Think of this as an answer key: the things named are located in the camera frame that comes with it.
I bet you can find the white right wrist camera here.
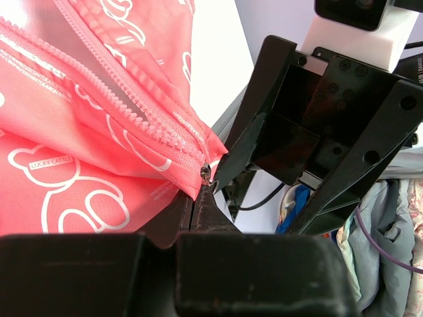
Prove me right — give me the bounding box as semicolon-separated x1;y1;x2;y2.
301;0;422;73

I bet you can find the pile of coloured clothes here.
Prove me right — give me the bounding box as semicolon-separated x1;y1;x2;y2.
276;171;423;317

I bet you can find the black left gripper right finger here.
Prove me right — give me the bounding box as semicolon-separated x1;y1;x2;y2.
174;184;360;317

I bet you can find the pink hooded children's jacket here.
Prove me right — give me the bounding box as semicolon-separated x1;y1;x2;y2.
1;1;227;235

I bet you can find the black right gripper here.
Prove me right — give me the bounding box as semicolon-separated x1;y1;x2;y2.
214;35;422;233

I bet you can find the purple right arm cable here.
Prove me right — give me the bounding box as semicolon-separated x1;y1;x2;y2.
355;204;423;275

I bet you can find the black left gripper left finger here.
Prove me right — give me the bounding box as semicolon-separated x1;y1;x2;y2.
1;193;194;316

